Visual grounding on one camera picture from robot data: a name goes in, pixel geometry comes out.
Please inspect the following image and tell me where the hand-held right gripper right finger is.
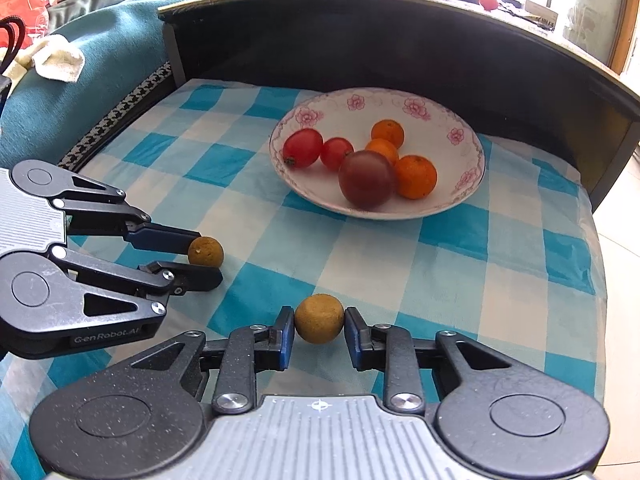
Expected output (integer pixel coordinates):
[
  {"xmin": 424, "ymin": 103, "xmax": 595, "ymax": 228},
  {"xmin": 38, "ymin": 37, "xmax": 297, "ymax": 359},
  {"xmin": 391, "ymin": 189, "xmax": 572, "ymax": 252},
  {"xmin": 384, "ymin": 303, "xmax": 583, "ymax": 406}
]
[{"xmin": 344, "ymin": 306, "xmax": 516, "ymax": 415}]

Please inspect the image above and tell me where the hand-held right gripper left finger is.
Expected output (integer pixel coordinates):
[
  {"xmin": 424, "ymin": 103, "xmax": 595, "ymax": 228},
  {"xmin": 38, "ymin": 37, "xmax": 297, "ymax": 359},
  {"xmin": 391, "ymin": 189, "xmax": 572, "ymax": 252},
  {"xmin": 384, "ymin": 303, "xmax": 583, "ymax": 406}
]
[{"xmin": 127, "ymin": 305, "xmax": 297, "ymax": 416}]

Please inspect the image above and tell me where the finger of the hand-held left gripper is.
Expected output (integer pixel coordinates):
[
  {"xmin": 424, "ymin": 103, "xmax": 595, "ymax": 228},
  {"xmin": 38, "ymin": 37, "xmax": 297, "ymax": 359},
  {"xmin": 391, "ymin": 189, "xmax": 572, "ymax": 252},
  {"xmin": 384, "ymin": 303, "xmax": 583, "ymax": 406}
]
[
  {"xmin": 65, "ymin": 169, "xmax": 202, "ymax": 257},
  {"xmin": 50, "ymin": 246, "xmax": 224, "ymax": 333}
]

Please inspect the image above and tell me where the small brown longan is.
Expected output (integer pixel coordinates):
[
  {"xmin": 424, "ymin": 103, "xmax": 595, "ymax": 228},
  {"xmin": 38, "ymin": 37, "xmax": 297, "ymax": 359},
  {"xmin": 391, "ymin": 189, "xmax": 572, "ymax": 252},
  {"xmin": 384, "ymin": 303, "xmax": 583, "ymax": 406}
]
[
  {"xmin": 294, "ymin": 293, "xmax": 346, "ymax": 345},
  {"xmin": 188, "ymin": 236, "xmax": 224, "ymax": 268}
]

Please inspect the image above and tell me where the dark purple tomato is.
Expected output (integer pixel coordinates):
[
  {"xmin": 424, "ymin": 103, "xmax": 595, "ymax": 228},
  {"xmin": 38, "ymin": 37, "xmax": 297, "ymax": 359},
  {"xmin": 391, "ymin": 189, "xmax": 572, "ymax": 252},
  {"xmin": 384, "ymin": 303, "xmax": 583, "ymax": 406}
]
[{"xmin": 338, "ymin": 150, "xmax": 399, "ymax": 209}]

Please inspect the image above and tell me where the oblong red tomato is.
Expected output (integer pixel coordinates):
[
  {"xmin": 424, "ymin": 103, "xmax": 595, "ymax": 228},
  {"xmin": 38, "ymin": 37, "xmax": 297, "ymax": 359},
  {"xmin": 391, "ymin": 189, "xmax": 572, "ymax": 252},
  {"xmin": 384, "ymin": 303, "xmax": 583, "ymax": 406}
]
[{"xmin": 282, "ymin": 128, "xmax": 324, "ymax": 168}]

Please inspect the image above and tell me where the small orange kumquat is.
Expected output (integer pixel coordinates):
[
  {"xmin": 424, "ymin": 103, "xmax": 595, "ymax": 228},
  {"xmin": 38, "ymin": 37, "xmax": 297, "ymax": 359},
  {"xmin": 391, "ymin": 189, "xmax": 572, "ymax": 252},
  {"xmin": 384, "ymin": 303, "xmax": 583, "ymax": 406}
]
[
  {"xmin": 365, "ymin": 138, "xmax": 401, "ymax": 166},
  {"xmin": 370, "ymin": 119, "xmax": 405, "ymax": 149},
  {"xmin": 394, "ymin": 154, "xmax": 439, "ymax": 200}
]

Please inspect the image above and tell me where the small red cherry tomato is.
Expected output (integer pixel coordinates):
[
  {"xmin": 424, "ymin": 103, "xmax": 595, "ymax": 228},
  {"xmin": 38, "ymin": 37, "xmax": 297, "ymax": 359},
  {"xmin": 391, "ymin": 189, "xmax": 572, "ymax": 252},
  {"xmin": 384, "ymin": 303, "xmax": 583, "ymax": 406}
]
[{"xmin": 320, "ymin": 137, "xmax": 355, "ymax": 171}]

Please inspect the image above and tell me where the white floral bowl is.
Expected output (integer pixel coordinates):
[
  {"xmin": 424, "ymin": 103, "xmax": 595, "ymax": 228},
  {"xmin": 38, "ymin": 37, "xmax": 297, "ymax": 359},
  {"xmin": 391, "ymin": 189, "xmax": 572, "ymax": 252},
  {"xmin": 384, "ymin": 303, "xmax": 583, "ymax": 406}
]
[{"xmin": 269, "ymin": 87, "xmax": 487, "ymax": 221}]

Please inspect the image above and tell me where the blue checked cloth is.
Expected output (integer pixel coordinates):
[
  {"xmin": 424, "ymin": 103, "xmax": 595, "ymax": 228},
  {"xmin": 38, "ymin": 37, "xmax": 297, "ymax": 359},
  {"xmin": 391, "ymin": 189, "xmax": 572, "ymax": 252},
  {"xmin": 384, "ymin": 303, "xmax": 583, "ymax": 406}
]
[{"xmin": 0, "ymin": 77, "xmax": 608, "ymax": 480}]

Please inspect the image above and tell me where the cream towel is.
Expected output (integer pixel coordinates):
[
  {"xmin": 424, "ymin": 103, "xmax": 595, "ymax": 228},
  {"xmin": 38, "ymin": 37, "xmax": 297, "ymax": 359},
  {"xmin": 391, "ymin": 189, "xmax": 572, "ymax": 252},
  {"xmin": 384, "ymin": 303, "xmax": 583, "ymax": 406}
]
[{"xmin": 7, "ymin": 35, "xmax": 85, "ymax": 84}]

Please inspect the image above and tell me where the teal blanket with houndstooth trim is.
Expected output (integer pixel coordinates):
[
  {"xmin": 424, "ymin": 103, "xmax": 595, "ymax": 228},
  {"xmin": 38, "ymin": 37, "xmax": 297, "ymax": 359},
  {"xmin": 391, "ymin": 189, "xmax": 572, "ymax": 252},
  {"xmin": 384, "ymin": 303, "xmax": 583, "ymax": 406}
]
[{"xmin": 0, "ymin": 0, "xmax": 173, "ymax": 173}]

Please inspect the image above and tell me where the red plastic bag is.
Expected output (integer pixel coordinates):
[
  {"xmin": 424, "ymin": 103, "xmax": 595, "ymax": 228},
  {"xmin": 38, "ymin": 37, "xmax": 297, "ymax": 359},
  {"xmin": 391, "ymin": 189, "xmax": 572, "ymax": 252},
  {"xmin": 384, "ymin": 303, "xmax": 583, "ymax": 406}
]
[{"xmin": 0, "ymin": 0, "xmax": 60, "ymax": 36}]

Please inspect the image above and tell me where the dark coffee table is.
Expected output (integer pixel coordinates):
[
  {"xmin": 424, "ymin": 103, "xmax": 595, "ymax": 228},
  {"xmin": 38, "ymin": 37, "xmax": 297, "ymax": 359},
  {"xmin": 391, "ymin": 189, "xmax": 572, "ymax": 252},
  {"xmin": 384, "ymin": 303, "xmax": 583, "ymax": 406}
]
[{"xmin": 157, "ymin": 0, "xmax": 640, "ymax": 213}]

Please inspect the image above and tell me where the black cable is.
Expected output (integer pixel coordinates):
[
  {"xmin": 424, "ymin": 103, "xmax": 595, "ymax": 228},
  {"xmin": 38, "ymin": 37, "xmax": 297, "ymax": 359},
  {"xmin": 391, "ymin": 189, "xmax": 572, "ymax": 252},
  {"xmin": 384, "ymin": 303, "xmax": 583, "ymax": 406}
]
[{"xmin": 0, "ymin": 15, "xmax": 26, "ymax": 78}]

